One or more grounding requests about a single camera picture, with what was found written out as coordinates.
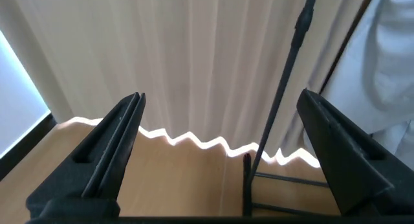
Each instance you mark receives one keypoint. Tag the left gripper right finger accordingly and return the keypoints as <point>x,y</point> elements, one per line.
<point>352,172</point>

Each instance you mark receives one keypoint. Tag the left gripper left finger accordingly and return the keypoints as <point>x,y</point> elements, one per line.
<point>97,165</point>

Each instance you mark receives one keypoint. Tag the pale grey garment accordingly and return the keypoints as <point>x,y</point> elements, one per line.
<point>381,72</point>

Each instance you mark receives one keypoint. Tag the black clothes rack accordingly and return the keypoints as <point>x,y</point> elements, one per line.
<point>302,23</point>

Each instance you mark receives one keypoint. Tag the beige curtain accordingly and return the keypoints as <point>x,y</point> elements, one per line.
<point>161,55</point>

